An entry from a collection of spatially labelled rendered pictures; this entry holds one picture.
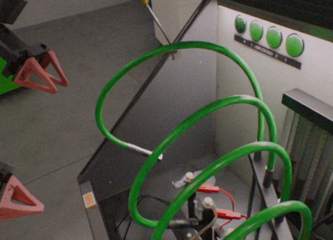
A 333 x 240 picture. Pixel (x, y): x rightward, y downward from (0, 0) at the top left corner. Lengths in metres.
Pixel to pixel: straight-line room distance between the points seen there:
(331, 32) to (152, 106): 0.52
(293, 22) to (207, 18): 0.31
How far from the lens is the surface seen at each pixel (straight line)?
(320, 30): 0.58
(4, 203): 0.51
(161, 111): 0.89
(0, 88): 3.91
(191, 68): 0.88
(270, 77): 0.74
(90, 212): 0.88
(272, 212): 0.37
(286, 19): 0.63
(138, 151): 0.67
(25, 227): 2.25
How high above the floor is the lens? 1.63
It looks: 38 degrees down
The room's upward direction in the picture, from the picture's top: 7 degrees counter-clockwise
